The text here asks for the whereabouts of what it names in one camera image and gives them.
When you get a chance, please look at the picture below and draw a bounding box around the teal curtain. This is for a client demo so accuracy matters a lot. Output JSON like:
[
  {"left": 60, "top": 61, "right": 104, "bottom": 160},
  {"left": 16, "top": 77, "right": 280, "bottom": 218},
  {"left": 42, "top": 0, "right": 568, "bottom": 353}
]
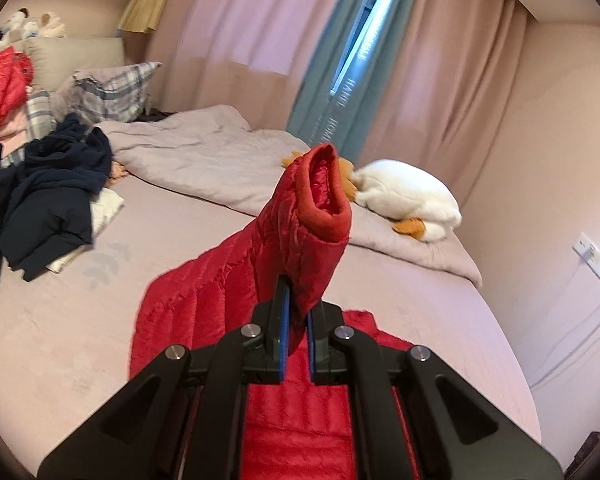
[{"left": 286, "top": 0, "right": 426, "bottom": 158}]

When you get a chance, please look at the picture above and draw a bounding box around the plaid pillow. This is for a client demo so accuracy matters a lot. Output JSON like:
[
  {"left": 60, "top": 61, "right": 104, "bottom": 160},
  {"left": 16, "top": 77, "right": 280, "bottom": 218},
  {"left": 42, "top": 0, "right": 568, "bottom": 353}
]
[{"left": 55, "top": 61, "right": 163, "bottom": 123}]

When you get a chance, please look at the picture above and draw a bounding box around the beige pillow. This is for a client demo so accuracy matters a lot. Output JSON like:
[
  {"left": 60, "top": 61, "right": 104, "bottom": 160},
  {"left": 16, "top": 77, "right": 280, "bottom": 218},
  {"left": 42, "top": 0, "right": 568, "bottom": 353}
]
[{"left": 27, "top": 36, "right": 126, "bottom": 92}]

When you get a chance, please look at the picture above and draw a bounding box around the red down jacket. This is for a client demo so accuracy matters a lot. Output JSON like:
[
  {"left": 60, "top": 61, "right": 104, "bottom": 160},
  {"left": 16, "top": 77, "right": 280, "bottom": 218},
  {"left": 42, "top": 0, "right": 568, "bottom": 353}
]
[
  {"left": 129, "top": 142, "right": 421, "bottom": 480},
  {"left": 0, "top": 46, "right": 35, "bottom": 128}
]

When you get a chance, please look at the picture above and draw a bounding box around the grey quilted blanket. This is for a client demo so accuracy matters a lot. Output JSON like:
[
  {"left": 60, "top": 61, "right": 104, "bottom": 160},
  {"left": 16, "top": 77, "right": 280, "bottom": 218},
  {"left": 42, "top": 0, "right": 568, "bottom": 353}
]
[{"left": 96, "top": 105, "right": 483, "bottom": 288}]

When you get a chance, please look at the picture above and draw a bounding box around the crumpled navy blue sweater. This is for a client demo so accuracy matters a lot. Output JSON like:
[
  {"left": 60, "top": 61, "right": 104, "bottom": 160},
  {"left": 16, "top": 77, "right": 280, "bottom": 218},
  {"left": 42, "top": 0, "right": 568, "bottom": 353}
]
[{"left": 24, "top": 112, "right": 113, "bottom": 197}]

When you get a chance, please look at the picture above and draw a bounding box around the pink curtain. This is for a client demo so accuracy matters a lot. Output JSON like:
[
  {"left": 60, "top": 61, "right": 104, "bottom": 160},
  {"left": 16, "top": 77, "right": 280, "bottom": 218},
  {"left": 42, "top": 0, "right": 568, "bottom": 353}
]
[{"left": 145, "top": 0, "right": 528, "bottom": 186}]

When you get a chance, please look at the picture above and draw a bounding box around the grey striped cloth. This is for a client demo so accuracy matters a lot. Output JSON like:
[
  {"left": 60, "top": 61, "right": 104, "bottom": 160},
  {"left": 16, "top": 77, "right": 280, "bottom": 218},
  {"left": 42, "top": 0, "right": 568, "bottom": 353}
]
[{"left": 2, "top": 90, "right": 57, "bottom": 168}]

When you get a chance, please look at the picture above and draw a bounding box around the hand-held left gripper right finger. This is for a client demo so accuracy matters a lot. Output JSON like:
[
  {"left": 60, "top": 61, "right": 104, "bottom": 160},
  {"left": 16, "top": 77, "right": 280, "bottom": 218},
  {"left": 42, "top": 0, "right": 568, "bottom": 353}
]
[{"left": 306, "top": 301, "right": 565, "bottom": 480}]

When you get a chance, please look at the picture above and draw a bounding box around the white wall socket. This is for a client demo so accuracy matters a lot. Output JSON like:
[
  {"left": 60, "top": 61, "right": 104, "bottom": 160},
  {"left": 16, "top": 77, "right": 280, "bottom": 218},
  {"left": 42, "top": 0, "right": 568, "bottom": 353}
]
[{"left": 572, "top": 232, "right": 600, "bottom": 292}]

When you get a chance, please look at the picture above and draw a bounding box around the dark navy jacket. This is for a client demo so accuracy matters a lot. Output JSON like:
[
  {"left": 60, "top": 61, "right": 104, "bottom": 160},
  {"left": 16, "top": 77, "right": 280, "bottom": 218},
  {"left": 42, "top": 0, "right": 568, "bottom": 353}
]
[{"left": 0, "top": 142, "right": 97, "bottom": 303}]

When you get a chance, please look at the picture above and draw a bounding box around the yellow dress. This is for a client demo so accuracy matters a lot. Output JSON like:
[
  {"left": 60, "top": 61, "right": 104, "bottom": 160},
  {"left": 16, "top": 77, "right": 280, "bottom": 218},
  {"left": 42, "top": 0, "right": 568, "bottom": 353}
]
[{"left": 117, "top": 0, "right": 176, "bottom": 33}]

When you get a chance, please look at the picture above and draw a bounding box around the bed with pink sheet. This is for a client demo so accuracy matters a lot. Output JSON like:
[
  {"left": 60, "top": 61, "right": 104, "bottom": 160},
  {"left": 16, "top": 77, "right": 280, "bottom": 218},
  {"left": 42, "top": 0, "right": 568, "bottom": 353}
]
[{"left": 0, "top": 172, "right": 541, "bottom": 480}]

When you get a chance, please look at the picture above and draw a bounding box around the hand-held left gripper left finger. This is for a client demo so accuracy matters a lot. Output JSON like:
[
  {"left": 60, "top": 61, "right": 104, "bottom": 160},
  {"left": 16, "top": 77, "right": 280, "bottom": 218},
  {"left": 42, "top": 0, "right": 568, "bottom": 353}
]
[{"left": 36, "top": 274, "right": 293, "bottom": 480}]

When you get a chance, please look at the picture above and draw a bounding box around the white goose plush toy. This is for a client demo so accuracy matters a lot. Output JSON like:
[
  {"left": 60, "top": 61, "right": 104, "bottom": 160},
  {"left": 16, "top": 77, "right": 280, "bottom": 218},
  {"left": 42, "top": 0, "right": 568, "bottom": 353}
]
[{"left": 281, "top": 150, "right": 463, "bottom": 244}]

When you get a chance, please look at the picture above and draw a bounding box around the folded red down jacket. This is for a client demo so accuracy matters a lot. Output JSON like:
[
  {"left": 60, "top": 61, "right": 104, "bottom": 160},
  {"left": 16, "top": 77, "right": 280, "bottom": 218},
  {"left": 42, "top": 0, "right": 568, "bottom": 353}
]
[{"left": 0, "top": 46, "right": 35, "bottom": 128}]

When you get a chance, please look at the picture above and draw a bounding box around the white cable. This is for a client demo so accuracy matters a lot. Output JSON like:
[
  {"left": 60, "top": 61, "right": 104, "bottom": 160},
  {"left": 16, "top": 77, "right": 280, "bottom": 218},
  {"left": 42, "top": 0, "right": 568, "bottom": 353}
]
[{"left": 530, "top": 287, "right": 600, "bottom": 391}]

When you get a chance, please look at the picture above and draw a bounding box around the white patterned cloth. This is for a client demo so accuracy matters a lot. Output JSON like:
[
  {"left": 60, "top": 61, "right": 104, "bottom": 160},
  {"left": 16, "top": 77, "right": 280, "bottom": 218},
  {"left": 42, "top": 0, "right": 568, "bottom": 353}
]
[{"left": 45, "top": 187, "right": 126, "bottom": 274}]

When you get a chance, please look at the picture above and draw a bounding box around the beige plush toy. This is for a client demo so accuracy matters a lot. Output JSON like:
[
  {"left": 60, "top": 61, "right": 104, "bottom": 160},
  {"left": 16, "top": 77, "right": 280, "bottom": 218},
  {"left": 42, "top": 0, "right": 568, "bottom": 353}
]
[{"left": 35, "top": 11, "right": 67, "bottom": 39}]

